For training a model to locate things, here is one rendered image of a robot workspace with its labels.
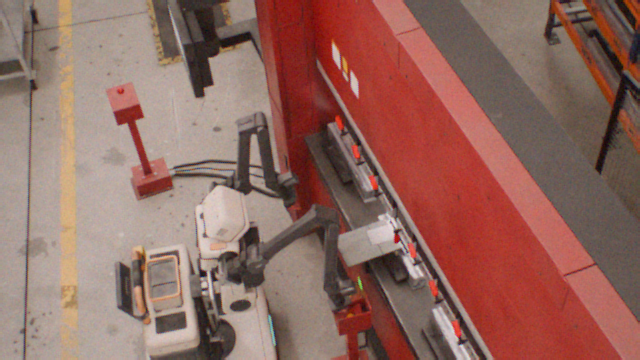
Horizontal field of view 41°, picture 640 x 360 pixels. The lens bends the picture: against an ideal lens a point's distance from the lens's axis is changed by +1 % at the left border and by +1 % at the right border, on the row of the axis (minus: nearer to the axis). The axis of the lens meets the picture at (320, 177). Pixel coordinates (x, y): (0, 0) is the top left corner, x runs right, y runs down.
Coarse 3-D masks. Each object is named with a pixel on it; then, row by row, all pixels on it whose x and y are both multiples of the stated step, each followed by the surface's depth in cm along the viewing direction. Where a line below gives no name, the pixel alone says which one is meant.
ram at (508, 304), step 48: (336, 0) 355; (384, 48) 315; (336, 96) 408; (384, 96) 334; (384, 144) 356; (432, 144) 299; (432, 192) 316; (480, 192) 270; (432, 240) 336; (480, 240) 285; (480, 288) 300; (528, 288) 259; (480, 336) 318; (528, 336) 272; (576, 336) 237
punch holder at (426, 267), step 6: (420, 246) 354; (420, 252) 357; (420, 258) 359; (426, 258) 351; (426, 264) 354; (426, 270) 356; (432, 270) 349; (426, 276) 359; (432, 276) 352; (438, 276) 352; (438, 282) 356
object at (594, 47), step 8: (608, 24) 569; (592, 32) 568; (592, 40) 556; (600, 40) 562; (592, 48) 555; (600, 48) 551; (608, 48) 557; (592, 56) 558; (600, 56) 547; (608, 56) 553; (616, 56) 554; (600, 64) 548; (608, 64) 543; (616, 64) 547; (608, 72) 539; (616, 72) 537; (608, 80) 541; (616, 80) 532; (616, 88) 532; (632, 88) 533; (632, 96) 530; (632, 104) 518; (632, 112) 517; (632, 120) 519
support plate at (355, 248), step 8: (376, 224) 404; (384, 224) 403; (352, 232) 401; (360, 232) 401; (344, 240) 399; (352, 240) 399; (360, 240) 398; (368, 240) 398; (392, 240) 397; (344, 248) 396; (352, 248) 396; (360, 248) 395; (368, 248) 395; (376, 248) 395; (384, 248) 395; (392, 248) 394; (400, 248) 395; (344, 256) 393; (352, 256) 393; (360, 256) 393; (368, 256) 392; (376, 256) 392; (352, 264) 390
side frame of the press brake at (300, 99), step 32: (256, 0) 408; (288, 0) 389; (288, 32) 403; (288, 64) 417; (288, 96) 433; (320, 96) 441; (288, 128) 450; (320, 128) 459; (288, 160) 469; (320, 224) 522
